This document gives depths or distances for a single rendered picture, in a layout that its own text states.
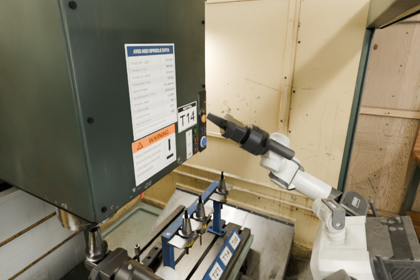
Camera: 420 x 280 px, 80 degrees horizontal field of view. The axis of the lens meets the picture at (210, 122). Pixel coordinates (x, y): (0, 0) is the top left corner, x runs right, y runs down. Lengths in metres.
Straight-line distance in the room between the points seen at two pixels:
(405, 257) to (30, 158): 0.95
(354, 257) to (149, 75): 0.75
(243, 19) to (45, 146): 1.17
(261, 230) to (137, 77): 1.39
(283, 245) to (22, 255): 1.29
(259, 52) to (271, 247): 1.13
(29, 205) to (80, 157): 0.76
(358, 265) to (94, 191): 0.72
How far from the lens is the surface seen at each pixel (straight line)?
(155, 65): 0.60
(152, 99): 0.59
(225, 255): 1.40
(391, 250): 0.92
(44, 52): 0.51
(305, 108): 1.43
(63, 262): 1.49
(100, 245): 0.89
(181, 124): 0.70
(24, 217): 1.26
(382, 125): 3.22
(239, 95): 1.51
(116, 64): 0.52
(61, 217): 0.78
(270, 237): 1.72
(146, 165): 0.62
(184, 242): 1.06
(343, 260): 0.90
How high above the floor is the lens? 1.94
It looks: 18 degrees down
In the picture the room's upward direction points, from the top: straight up
